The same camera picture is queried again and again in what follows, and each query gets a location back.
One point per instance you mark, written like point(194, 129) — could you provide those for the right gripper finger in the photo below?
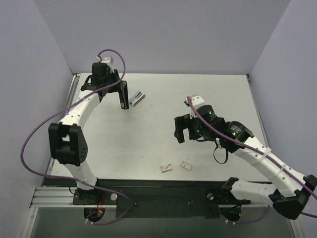
point(182, 119)
point(179, 132)

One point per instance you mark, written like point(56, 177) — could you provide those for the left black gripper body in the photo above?
point(118, 86)

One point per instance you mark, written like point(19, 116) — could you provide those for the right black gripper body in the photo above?
point(184, 122)

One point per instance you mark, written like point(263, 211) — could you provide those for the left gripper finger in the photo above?
point(122, 89)
point(115, 75)

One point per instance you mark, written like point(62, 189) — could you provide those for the blue and white stapler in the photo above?
point(137, 98)

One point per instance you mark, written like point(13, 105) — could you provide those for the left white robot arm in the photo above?
point(67, 141)

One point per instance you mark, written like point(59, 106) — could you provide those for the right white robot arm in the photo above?
point(288, 191)

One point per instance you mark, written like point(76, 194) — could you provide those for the open white staple box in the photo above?
point(186, 166)

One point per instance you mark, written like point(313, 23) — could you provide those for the staple box with red dot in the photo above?
point(166, 168)

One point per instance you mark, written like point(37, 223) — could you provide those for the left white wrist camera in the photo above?
point(107, 60)

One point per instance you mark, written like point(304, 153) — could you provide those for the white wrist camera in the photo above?
point(196, 101)
point(107, 60)

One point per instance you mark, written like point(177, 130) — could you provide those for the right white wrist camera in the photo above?
point(196, 101)

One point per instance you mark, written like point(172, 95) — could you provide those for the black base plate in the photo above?
point(164, 198)

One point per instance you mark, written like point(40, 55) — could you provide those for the aluminium frame rail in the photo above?
point(60, 190)

